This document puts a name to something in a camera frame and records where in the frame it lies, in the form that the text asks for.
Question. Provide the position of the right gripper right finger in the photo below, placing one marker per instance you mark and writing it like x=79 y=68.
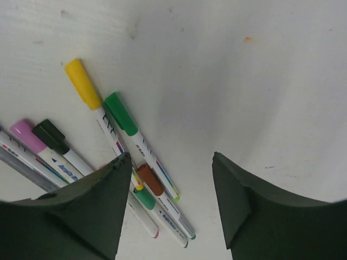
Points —
x=262 y=221

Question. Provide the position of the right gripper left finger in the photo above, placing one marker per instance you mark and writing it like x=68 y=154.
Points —
x=82 y=220

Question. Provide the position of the dark green cap marker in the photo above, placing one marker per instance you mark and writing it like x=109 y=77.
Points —
x=122 y=117

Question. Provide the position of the yellow cap marker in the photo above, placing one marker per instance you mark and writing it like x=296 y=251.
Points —
x=90 y=97

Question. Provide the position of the pink cap marker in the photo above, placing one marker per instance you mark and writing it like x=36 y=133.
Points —
x=140 y=214

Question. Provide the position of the brown cap marker right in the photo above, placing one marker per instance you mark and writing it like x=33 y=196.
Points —
x=147 y=174

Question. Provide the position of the grey barrel marker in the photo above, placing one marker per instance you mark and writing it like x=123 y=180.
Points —
x=29 y=165

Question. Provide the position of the black cap marker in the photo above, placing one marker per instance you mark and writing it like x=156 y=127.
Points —
x=50 y=135

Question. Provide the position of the magenta cap marker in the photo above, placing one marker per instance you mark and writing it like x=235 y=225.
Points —
x=23 y=130

